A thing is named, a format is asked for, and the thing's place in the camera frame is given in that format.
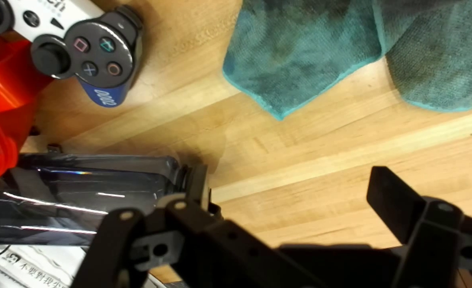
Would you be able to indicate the grey game controller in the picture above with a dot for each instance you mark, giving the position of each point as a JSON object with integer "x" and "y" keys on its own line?
{"x": 102, "y": 54}

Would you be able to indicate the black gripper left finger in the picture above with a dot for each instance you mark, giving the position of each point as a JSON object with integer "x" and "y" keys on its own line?
{"x": 140, "y": 250}

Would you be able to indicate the white printed paper pile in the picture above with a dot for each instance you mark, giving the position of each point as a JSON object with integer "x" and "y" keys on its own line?
{"x": 28, "y": 266}

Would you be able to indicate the red bowl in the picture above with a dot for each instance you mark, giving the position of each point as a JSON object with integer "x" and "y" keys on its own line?
{"x": 1, "y": 106}

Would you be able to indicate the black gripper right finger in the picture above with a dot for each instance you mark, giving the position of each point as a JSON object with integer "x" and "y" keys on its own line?
{"x": 438, "y": 241}

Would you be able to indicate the blue green towel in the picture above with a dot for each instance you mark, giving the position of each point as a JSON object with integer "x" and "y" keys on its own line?
{"x": 300, "y": 54}

